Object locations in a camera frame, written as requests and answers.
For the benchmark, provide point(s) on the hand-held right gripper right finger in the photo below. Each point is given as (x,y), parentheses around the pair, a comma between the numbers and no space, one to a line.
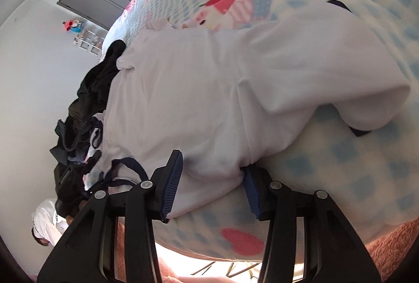
(252,193)

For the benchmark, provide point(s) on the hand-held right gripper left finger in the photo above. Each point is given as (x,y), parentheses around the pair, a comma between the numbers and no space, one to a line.
(172,183)

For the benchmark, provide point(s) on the white T-shirt navy trim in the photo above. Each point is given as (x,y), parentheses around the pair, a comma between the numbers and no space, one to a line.
(212,90)

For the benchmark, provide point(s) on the pile of black clothes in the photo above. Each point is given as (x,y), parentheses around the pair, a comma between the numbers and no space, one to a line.
(95,83)

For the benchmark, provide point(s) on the checked cartoon printed blanket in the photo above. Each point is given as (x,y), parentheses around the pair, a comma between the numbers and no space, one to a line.
(360,171)

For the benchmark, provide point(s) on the white shelf rack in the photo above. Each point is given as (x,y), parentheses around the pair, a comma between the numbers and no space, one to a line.
(88,40)

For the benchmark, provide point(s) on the red and blue toy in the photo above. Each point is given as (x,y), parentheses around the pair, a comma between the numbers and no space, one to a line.
(73,26)

